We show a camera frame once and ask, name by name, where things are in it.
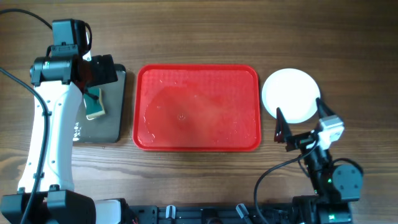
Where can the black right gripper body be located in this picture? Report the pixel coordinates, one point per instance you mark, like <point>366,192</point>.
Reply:
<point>301,139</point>

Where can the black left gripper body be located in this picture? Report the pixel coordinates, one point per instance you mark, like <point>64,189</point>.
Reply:
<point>104,73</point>

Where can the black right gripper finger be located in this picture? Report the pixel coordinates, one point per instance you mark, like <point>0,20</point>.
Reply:
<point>323,110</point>
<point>282,130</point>

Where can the white round plate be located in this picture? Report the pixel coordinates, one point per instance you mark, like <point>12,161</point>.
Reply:
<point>294,92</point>

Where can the yellow green sponge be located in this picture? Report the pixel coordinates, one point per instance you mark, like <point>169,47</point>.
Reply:
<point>94,103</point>

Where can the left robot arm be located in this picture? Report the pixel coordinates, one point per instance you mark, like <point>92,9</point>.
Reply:
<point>59,81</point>

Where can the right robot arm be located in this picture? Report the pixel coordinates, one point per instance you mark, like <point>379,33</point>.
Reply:
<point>336,182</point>

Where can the black water tray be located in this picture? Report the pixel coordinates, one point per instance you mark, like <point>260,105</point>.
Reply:
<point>107,127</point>

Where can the red plastic tray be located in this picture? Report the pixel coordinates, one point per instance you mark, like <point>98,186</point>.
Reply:
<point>193,107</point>

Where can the black mounting rail base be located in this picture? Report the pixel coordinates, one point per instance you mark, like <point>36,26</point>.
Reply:
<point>273,213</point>

